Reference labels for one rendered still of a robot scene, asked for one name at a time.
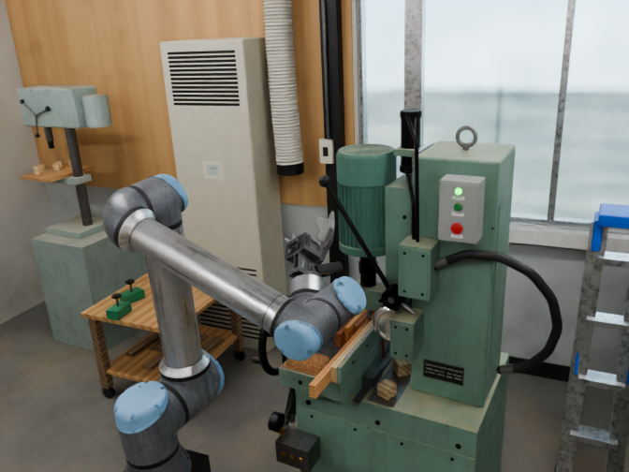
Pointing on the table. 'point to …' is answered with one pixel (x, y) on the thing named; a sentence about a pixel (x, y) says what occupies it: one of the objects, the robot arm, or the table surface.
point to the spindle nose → (367, 272)
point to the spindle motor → (364, 195)
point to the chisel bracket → (373, 295)
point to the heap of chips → (309, 364)
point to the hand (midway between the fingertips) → (314, 223)
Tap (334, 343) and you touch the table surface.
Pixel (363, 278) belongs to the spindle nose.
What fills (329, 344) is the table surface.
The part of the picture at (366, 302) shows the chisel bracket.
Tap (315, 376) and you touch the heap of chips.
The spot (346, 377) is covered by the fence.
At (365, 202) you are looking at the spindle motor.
